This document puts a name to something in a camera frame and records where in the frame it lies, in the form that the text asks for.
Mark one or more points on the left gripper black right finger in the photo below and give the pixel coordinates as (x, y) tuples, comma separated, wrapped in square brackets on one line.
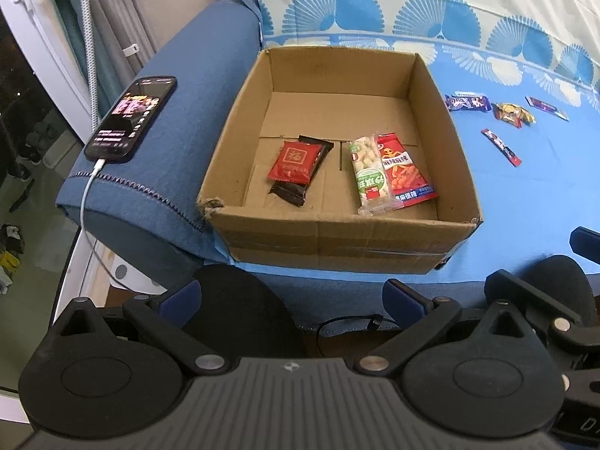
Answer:
[(422, 322)]

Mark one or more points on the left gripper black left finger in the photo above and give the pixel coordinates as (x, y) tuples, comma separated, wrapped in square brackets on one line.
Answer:
[(160, 320)]

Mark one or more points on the white green rice cracker pack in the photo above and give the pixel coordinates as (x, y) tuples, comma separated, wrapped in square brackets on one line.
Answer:
[(371, 177)]

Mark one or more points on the red square snack packet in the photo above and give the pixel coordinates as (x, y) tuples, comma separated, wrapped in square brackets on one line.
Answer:
[(295, 162)]

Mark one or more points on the purple candy wrapper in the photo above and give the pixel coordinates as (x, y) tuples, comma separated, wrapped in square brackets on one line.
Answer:
[(468, 102)]

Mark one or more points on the gold yellow snack wrapper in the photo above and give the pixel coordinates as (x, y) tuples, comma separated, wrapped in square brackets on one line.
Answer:
[(512, 114)]

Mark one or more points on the blue fabric sofa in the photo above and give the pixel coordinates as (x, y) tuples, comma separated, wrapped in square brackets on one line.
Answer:
[(145, 209)]

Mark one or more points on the red spicy snack packet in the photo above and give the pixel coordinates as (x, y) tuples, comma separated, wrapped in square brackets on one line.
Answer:
[(408, 185)]

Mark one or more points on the black chocolate bar wrapper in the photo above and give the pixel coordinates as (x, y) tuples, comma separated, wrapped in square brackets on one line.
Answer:
[(295, 194)]

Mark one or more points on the brown cardboard box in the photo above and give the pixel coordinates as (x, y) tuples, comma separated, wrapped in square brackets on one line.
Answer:
[(338, 94)]

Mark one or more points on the red white stick packet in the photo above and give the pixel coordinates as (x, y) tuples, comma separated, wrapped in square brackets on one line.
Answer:
[(502, 147)]

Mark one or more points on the black smartphone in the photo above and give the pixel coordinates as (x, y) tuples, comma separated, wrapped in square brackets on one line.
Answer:
[(123, 128)]

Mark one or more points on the purple silver stick packet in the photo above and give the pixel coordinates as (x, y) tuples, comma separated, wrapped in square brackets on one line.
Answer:
[(546, 107)]

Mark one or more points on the grey curtain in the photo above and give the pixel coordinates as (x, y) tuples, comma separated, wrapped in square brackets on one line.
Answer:
[(122, 45)]

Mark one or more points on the blue white patterned sofa cover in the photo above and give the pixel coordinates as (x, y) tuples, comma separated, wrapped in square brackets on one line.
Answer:
[(505, 50)]

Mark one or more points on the white door frame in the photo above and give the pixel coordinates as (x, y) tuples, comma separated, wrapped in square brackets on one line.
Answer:
[(39, 33)]

